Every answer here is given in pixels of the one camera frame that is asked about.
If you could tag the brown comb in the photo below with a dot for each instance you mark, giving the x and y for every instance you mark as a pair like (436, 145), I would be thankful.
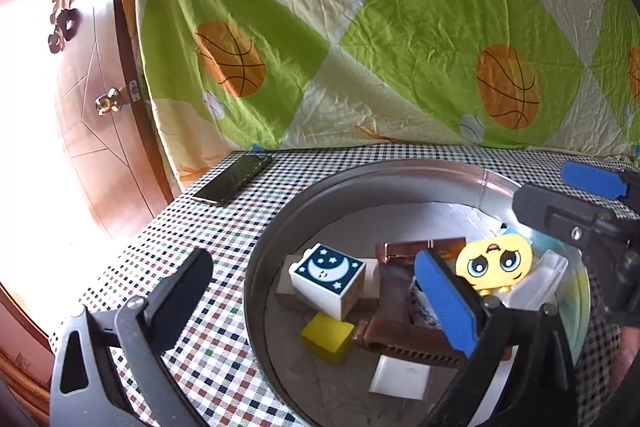
(395, 297)

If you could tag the hanging door ornament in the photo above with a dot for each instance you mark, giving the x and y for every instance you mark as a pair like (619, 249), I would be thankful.
(62, 32)

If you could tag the copper brown block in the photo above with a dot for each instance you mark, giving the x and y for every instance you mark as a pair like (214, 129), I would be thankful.
(400, 249)

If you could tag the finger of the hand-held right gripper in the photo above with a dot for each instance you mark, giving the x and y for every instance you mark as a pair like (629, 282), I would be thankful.
(595, 179)
(550, 209)

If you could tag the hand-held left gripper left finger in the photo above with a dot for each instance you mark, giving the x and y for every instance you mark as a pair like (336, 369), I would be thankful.
(180, 302)

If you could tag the brass door knob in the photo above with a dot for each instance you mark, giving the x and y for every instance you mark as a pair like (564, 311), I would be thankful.
(107, 103)

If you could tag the yellow face toy block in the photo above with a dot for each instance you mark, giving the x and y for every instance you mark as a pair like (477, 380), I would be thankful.
(492, 264)

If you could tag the checkered bed sheet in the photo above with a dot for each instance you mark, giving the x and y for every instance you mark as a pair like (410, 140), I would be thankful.
(200, 227)

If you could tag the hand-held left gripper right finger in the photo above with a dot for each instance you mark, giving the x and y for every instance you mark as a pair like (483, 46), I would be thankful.
(445, 302)

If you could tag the plain yellow block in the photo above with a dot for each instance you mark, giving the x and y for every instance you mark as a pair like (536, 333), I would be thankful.
(327, 337)

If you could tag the basketball print blanket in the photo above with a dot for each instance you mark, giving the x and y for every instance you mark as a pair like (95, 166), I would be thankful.
(400, 7)

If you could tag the brown door frame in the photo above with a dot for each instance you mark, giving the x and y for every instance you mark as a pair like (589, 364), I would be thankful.
(145, 132)

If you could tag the brown wooden door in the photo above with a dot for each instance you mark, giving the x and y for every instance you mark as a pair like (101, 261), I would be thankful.
(100, 157)

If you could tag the white charger plug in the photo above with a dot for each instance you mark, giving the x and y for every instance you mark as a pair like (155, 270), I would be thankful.
(400, 374)

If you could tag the white box green label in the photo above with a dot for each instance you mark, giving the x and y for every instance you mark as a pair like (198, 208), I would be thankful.
(545, 277)

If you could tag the white moon print block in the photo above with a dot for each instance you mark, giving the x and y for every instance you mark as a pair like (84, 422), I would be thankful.
(325, 272)

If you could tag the person's right hand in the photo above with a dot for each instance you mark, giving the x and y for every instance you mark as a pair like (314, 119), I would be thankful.
(627, 357)

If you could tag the round metal tin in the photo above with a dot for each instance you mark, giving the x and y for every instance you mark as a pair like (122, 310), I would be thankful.
(380, 182)

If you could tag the metal door latch plate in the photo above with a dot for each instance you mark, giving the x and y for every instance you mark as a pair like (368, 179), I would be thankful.
(134, 89)

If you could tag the black smartphone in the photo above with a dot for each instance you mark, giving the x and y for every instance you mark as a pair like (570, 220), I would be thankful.
(232, 179)

